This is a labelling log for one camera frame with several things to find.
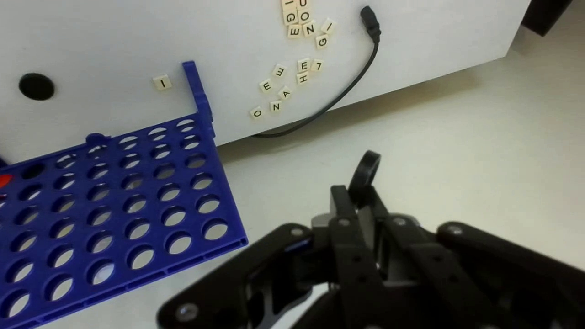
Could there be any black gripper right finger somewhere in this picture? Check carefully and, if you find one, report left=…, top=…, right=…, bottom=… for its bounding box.
left=366, top=186, right=489, bottom=329

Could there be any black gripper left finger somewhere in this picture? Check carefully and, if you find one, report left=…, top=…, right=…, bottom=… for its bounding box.
left=330, top=184, right=388, bottom=329

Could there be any black token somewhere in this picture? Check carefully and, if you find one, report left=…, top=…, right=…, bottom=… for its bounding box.
left=19, top=73, right=56, bottom=100
left=350, top=149, right=381, bottom=206

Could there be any blue connect four grid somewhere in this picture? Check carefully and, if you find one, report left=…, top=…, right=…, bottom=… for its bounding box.
left=0, top=60, right=248, bottom=329

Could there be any letter tile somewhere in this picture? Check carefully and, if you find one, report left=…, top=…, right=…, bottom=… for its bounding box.
left=154, top=74, right=173, bottom=91

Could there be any white table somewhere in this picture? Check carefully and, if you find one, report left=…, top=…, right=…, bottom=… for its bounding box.
left=0, top=0, right=531, bottom=162

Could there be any black cable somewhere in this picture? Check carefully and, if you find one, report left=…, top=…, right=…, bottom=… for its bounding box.
left=249, top=3, right=385, bottom=138

